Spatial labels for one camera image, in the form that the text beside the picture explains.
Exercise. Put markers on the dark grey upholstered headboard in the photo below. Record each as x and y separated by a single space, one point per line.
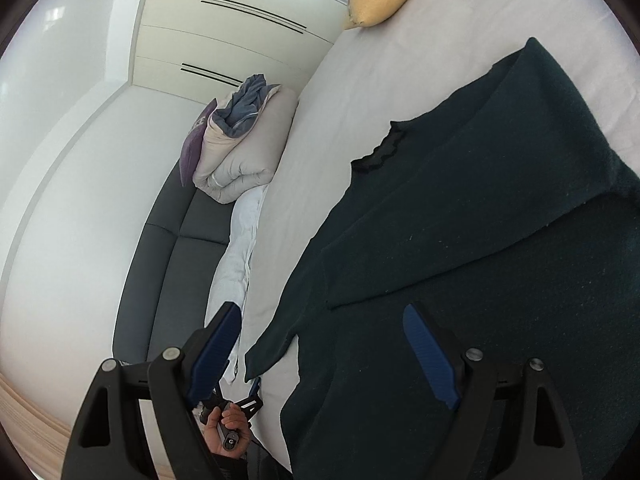
165 270

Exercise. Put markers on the folded beige duvet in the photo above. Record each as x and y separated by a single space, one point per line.
250 155

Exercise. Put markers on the person's left hand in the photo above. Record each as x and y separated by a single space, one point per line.
231 417

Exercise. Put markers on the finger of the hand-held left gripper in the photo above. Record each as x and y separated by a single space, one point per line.
254 404

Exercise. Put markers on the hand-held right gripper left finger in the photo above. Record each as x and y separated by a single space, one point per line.
215 355

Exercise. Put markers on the dark green sweater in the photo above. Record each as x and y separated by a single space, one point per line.
450 210

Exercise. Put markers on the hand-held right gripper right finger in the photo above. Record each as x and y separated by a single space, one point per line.
430 355

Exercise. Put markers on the person's left forearm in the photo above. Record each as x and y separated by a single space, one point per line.
250 466

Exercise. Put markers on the cream wardrobe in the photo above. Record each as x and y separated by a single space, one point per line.
200 45

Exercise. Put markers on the blue grey folded cloth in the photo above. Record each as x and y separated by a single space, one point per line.
245 105

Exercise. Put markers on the purple pillow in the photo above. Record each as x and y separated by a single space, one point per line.
192 150

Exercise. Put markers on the crumpled white quilt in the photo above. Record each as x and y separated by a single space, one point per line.
235 270

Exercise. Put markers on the white bed sheet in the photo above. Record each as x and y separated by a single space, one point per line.
400 60

